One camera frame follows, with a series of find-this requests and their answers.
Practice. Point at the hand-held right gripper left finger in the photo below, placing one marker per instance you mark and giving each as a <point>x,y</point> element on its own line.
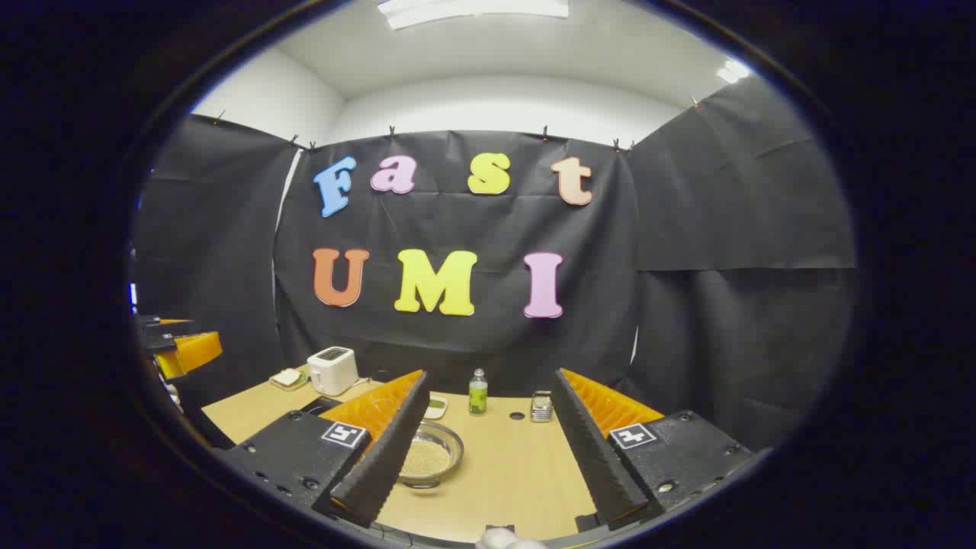
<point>381,457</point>

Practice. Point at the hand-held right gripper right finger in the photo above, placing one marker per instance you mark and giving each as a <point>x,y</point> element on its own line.
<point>598,457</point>

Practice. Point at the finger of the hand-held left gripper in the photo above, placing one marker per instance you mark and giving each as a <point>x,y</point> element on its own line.
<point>164,326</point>
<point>194,352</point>

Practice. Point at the black induction cooktop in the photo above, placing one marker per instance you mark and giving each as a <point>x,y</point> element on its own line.
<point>320,406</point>

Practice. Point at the pile of soybeans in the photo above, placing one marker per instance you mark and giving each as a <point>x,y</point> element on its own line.
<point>427,459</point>

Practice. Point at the white divided bean plate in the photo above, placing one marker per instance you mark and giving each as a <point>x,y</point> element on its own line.
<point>437,409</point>

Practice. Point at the plate with bread slice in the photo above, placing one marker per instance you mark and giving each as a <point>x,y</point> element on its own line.
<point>288,378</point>

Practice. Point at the white toaster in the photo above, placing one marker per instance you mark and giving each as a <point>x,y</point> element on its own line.
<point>332,371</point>

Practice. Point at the green tea bottle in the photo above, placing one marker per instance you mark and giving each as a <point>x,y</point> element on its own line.
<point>478,396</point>

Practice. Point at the black backdrop cloth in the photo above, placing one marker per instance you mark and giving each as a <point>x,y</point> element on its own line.
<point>686,305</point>

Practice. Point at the small ceiling light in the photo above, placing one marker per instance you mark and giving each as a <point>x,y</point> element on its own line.
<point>733,72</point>

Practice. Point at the long ceiling light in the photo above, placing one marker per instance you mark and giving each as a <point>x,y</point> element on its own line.
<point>473,9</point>

